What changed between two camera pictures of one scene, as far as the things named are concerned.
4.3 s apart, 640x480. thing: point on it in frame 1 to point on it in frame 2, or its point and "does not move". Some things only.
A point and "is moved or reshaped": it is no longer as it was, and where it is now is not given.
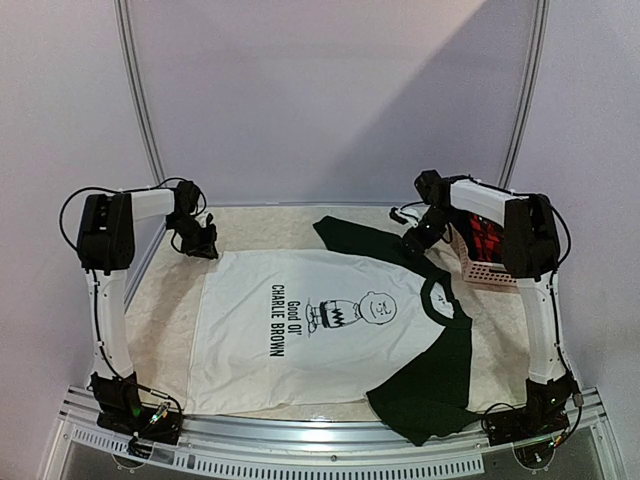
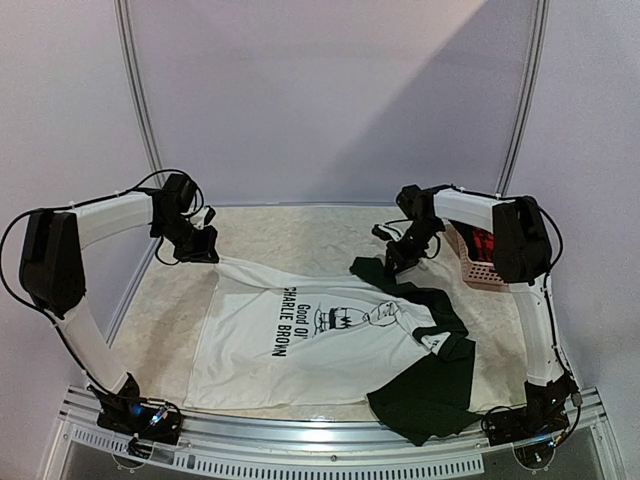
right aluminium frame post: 542,17 does not move
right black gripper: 417,238 to 400,253
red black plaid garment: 485,239 does not move
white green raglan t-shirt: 279,329 is moved or reshaped
